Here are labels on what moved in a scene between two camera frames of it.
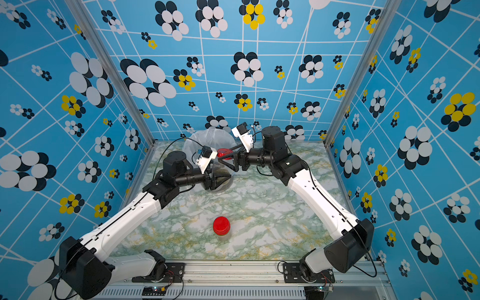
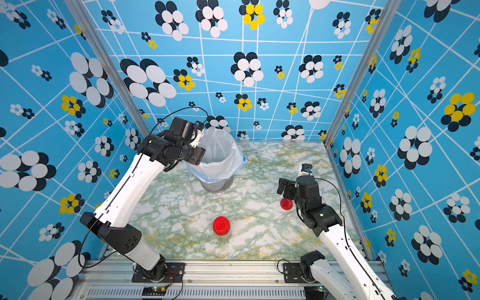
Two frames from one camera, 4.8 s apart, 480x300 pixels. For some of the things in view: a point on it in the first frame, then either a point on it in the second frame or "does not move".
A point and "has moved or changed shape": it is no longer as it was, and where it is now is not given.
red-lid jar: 224,151 has moved or changed shape
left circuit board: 154,290 does not move
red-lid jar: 221,226 does not move
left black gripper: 211,182 to 198,157
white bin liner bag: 216,139 does not move
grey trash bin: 223,182 does not move
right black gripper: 238,160 to 291,185
